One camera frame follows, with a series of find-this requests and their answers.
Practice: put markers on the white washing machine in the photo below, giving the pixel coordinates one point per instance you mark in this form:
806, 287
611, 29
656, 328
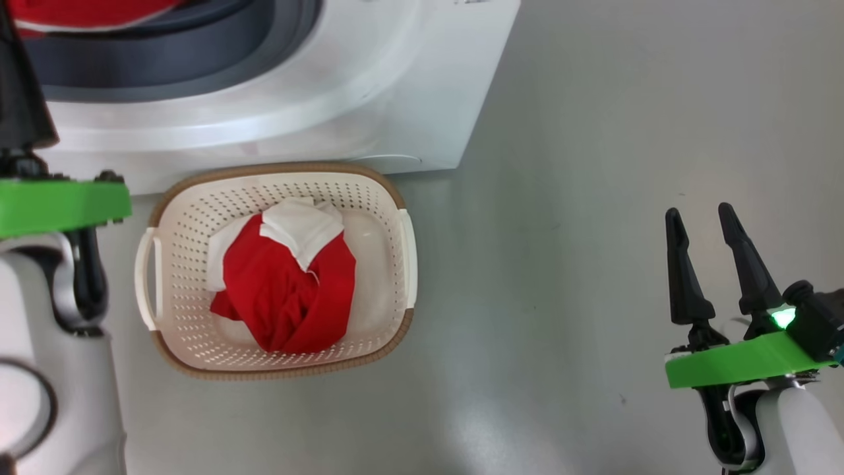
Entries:
297, 99

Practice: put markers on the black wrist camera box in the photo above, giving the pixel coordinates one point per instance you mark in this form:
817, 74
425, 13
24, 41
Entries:
817, 323

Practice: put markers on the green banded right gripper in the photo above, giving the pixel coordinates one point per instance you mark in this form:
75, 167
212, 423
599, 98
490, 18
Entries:
738, 363

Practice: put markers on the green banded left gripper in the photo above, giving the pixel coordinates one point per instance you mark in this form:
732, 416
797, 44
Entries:
59, 204

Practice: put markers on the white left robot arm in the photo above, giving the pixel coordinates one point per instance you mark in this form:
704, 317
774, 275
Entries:
79, 409

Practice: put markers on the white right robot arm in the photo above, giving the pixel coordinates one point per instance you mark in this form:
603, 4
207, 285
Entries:
804, 435

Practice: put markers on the cream perforated laundry basket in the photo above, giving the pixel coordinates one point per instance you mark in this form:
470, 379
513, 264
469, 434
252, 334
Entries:
191, 218

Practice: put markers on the red and white garment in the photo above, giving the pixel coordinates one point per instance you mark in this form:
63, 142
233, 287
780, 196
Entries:
86, 12
283, 290

